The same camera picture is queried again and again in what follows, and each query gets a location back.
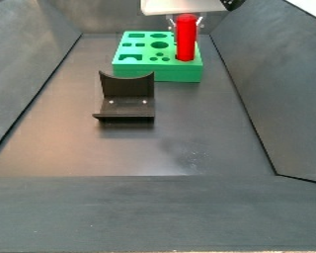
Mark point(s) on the green foam shape board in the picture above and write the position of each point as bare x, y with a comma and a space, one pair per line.
149, 51

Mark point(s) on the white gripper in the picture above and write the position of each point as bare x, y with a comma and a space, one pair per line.
167, 7

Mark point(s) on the red hexagon peg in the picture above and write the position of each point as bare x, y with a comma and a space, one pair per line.
186, 37

